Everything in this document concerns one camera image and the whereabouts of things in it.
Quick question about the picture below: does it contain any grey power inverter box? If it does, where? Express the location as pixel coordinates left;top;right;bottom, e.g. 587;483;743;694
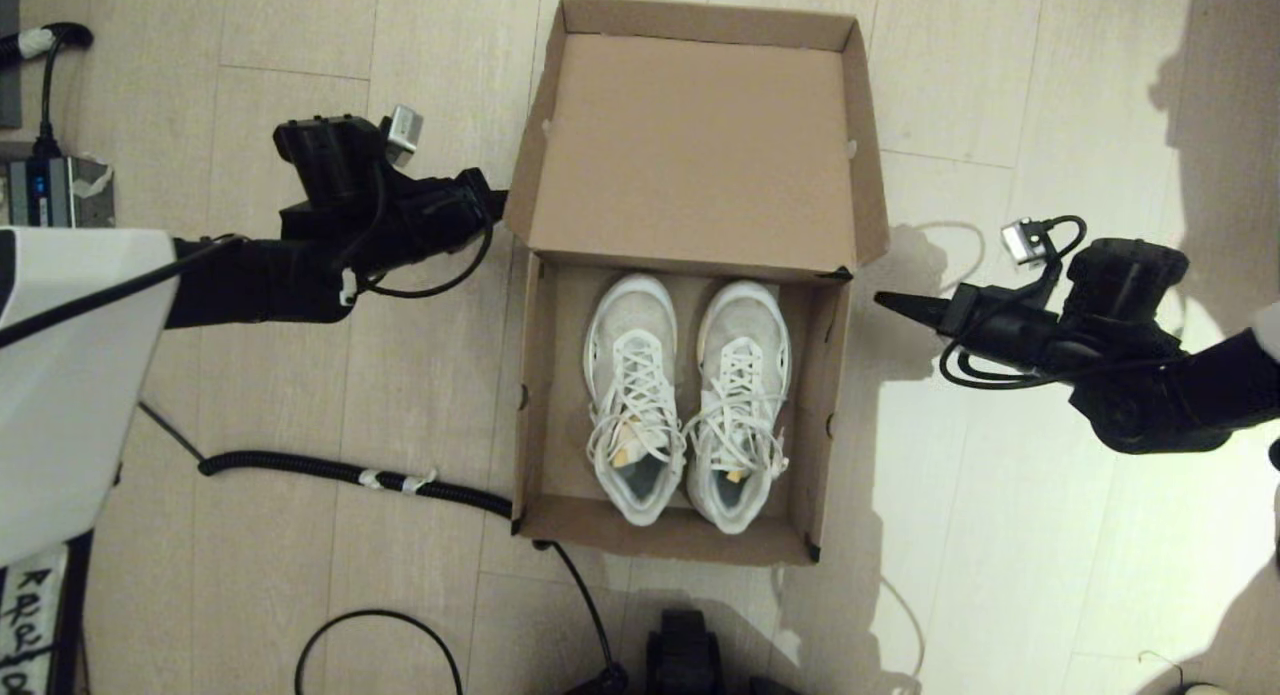
0;155;114;228

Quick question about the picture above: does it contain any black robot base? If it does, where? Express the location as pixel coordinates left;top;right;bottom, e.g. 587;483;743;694
565;608;801;695

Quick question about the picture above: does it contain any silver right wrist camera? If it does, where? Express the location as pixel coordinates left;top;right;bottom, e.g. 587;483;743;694
1002;218;1048;266

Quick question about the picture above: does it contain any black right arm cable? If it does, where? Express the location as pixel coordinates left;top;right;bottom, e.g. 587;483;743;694
938;215;1186;391

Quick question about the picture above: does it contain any thin black looped cable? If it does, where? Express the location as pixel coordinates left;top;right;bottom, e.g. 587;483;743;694
295;610;466;695

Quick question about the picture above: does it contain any dark grey panel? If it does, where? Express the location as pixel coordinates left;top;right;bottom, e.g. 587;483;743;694
0;0;23;131

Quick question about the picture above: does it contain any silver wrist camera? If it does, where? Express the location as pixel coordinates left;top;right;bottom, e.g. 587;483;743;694
1002;218;1048;266
385;105;425;166

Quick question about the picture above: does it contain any brown cardboard shoe box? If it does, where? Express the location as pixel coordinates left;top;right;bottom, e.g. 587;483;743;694
503;0;891;566

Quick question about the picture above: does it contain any black corrugated cable conduit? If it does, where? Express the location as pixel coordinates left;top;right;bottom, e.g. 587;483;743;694
198;452;629;695

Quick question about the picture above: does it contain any thin red black wire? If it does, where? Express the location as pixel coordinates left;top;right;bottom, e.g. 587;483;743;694
135;400;206;466

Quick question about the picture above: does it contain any black plug cable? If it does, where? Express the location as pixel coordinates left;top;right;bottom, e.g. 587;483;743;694
0;22;96;161

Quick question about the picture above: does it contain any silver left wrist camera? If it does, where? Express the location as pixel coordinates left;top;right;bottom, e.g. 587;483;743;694
385;105;425;166

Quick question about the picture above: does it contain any white lace-up sneaker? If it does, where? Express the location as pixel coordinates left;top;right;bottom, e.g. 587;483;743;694
683;280;793;535
583;273;689;527

